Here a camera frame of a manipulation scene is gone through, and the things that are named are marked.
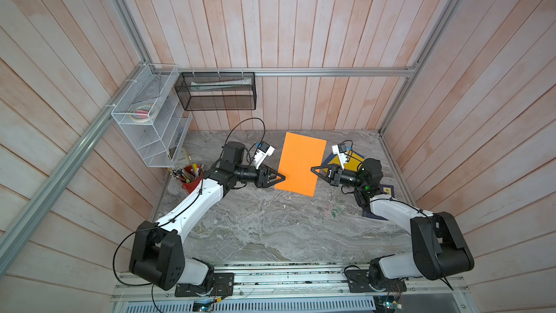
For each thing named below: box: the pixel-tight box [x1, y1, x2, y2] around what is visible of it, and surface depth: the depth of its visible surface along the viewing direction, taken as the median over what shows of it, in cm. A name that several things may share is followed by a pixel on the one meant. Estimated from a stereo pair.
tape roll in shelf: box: [130, 104, 153, 123], surface depth 75 cm
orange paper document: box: [275, 131, 328, 198], surface depth 76 cm
